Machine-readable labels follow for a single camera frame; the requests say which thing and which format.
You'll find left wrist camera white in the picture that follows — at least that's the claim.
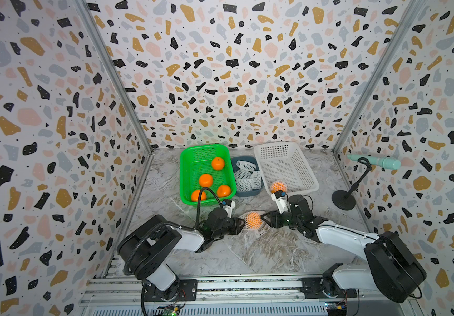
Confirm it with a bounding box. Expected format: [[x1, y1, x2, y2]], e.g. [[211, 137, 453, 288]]
[[222, 199, 236, 217]]

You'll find black corrugated cable conduit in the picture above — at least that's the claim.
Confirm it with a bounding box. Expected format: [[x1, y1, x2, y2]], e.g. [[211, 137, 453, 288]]
[[122, 187, 224, 277]]

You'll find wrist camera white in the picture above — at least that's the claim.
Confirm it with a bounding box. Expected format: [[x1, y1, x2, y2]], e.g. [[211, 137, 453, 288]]
[[271, 190, 288, 214], [222, 199, 236, 217]]

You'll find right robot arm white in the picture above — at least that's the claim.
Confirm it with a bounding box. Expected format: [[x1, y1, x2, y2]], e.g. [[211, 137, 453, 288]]
[[261, 191, 427, 303]]

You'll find white foam net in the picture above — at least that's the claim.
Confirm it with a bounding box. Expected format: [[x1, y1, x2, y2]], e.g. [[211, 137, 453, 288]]
[[240, 211, 265, 231], [251, 171, 263, 190], [234, 169, 251, 180], [236, 160, 257, 172]]

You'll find dark teal plastic bin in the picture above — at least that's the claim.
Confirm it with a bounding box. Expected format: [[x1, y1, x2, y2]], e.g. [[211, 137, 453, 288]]
[[231, 155, 263, 198]]

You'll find black microphone stand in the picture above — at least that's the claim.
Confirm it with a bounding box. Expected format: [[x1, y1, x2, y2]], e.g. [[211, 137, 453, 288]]
[[332, 157, 373, 211]]

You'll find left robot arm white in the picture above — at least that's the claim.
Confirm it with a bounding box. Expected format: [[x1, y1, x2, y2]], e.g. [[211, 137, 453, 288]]
[[117, 208, 246, 297]]

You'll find green plastic mesh basket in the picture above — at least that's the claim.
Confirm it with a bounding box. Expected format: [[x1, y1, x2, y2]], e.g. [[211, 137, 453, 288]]
[[180, 144, 237, 207]]

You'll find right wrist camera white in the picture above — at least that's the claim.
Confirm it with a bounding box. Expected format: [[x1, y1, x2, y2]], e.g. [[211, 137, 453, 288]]
[[271, 190, 288, 214]]

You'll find white plastic mesh basket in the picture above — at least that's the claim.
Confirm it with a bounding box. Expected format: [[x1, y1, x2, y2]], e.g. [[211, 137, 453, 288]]
[[254, 142, 319, 195]]

